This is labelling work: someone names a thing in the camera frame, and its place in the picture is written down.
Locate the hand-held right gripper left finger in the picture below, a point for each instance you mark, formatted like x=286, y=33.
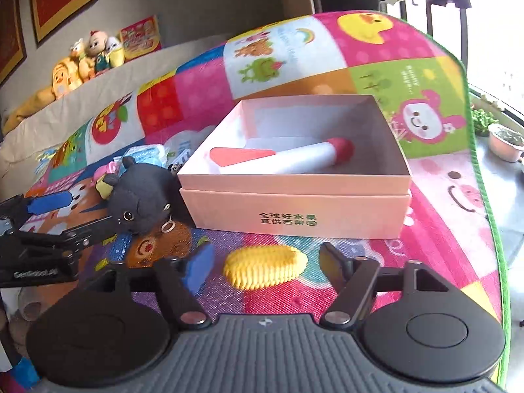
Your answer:
x=202, y=266

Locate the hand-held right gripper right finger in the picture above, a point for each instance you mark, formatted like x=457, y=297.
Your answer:
x=330, y=261

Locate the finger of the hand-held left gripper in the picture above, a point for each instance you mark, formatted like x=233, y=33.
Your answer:
x=47, y=204
x=82, y=236

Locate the yellow corn toy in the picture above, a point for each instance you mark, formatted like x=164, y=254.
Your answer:
x=262, y=268

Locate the pink cardboard box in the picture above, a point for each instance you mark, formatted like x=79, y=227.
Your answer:
x=286, y=213

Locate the black plush toy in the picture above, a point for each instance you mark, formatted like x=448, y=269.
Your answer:
x=143, y=196

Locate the blue white tissue packet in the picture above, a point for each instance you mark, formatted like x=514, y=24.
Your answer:
x=147, y=154

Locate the white pen toy red cap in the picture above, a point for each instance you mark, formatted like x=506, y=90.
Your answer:
x=294, y=157

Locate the red cone-shaped toy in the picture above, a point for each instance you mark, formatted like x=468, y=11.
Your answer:
x=237, y=154

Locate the colourful cartoon play mat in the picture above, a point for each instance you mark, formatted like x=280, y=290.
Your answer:
x=450, y=221

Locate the beige sofa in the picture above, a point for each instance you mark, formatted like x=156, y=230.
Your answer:
x=123, y=86

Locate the red-haired doll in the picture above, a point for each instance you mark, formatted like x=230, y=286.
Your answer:
x=96, y=53

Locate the white plush toy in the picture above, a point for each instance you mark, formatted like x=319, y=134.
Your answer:
x=115, y=51

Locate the narrow red framed picture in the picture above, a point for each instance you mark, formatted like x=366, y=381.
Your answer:
x=10, y=32

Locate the red printed poster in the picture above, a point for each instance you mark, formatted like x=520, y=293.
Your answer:
x=140, y=39

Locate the large red framed picture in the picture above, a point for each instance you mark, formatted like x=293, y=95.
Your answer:
x=61, y=0

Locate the small green plant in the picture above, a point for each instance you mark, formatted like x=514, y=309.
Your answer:
x=483, y=119

